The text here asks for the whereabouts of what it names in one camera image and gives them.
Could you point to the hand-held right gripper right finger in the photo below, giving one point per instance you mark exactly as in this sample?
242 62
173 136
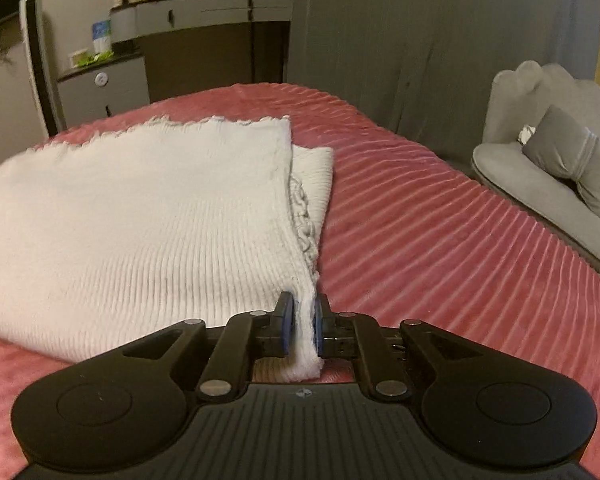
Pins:
319 327

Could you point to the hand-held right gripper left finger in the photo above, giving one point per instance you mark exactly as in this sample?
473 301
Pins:
288 327

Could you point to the white ribbed knit sweater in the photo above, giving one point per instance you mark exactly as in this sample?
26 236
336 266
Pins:
130 220

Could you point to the pink ribbed bed blanket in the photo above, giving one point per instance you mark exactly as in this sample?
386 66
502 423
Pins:
430 240

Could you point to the grey shell-shaped sofa chair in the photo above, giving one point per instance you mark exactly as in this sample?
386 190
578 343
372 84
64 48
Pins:
510 160

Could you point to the small white item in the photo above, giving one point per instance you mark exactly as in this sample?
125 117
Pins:
526 133

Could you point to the grey curtain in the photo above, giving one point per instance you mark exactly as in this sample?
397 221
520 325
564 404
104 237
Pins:
430 50

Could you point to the grey nightstand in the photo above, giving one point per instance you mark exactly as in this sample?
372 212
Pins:
105 90

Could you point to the grey dressing table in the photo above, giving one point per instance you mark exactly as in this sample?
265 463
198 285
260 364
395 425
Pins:
205 35

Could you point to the grey bow-shaped pillow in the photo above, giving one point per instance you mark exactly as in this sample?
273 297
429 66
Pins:
575 160

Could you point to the green wrapper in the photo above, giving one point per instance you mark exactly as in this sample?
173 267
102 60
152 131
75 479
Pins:
97 60

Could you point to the small white box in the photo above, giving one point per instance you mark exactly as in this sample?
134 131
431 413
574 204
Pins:
78 58

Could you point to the blue and white tissue pack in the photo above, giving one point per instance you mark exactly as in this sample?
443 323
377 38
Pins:
101 37

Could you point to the white tower fan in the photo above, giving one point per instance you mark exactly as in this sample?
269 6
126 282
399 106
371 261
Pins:
40 60

